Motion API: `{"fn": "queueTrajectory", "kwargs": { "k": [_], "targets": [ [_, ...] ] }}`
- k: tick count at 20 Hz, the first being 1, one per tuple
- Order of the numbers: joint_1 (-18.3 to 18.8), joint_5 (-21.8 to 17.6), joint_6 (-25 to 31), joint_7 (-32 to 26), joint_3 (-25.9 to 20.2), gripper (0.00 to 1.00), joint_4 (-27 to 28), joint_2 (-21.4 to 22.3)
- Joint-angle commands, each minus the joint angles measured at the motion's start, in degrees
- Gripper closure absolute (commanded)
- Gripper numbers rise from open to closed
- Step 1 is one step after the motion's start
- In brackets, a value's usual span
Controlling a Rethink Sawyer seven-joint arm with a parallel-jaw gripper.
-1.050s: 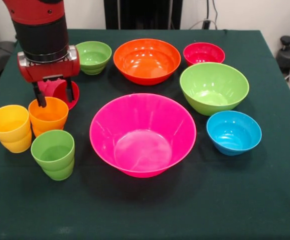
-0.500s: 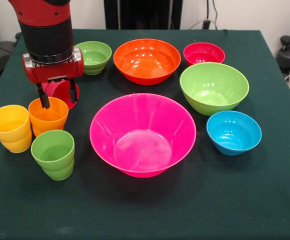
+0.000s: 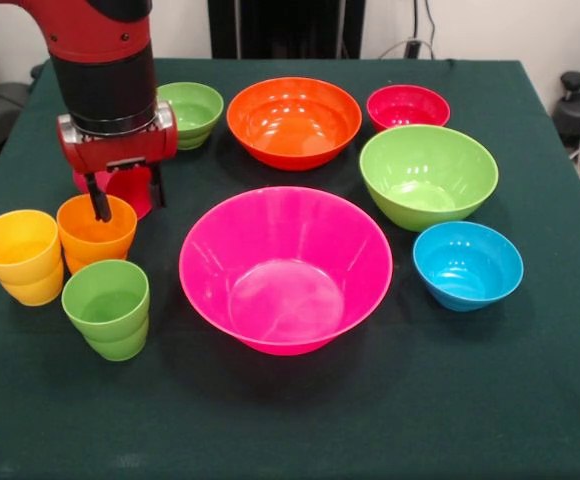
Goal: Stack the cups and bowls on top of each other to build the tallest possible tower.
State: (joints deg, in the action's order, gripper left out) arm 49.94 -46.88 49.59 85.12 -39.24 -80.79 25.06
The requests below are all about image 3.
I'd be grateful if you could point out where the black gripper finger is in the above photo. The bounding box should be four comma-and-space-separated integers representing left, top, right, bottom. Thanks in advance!
148, 162, 168, 209
84, 171, 113, 223

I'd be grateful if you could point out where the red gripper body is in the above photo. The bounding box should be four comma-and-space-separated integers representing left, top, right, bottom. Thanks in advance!
56, 99, 179, 175

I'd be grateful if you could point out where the red cup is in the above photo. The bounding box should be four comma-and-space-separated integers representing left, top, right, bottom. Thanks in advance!
72, 163, 159, 221

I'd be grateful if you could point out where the orange cup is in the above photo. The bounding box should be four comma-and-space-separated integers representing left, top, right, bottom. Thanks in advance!
56, 193, 139, 275

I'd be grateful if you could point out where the yellow cup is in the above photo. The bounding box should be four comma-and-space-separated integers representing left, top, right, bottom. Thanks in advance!
0, 209, 65, 307

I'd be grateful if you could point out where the large pink bowl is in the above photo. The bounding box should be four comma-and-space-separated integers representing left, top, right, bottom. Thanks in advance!
178, 186, 394, 357

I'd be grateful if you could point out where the small green bowl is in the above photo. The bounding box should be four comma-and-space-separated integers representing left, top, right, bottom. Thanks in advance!
156, 81, 225, 151

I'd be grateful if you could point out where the green cup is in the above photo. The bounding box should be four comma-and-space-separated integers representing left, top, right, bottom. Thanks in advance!
61, 259, 151, 363

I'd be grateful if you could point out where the black office chair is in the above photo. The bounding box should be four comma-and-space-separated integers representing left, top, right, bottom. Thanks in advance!
0, 34, 46, 161

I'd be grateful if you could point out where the large orange bowl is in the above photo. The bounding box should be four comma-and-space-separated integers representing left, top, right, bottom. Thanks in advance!
226, 77, 363, 172

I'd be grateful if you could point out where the dark green tablecloth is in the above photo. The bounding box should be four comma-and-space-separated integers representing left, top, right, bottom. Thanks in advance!
0, 56, 580, 480

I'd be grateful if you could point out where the small red bowl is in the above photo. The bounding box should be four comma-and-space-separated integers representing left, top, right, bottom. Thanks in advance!
366, 84, 452, 133

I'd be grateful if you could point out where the large green bowl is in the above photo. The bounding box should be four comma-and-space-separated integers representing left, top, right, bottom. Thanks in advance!
359, 124, 500, 233

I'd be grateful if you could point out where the small blue bowl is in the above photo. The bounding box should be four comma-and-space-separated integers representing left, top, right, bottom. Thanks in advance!
411, 220, 525, 313

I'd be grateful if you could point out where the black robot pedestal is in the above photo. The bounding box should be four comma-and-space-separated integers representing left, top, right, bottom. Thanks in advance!
208, 0, 366, 60

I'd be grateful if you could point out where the black wall cable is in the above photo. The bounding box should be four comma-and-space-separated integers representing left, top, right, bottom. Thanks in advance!
422, 0, 439, 44

